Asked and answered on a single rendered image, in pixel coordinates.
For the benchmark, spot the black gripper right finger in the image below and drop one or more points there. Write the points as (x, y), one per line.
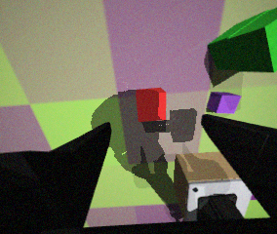
(251, 150)

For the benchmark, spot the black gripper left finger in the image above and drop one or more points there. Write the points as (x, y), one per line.
(65, 177)

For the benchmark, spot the red block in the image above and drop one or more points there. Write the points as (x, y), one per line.
(151, 104)

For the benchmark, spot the purple block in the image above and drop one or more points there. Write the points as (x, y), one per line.
(223, 102)

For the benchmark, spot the green block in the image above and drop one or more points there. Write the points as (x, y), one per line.
(219, 48)
(254, 47)

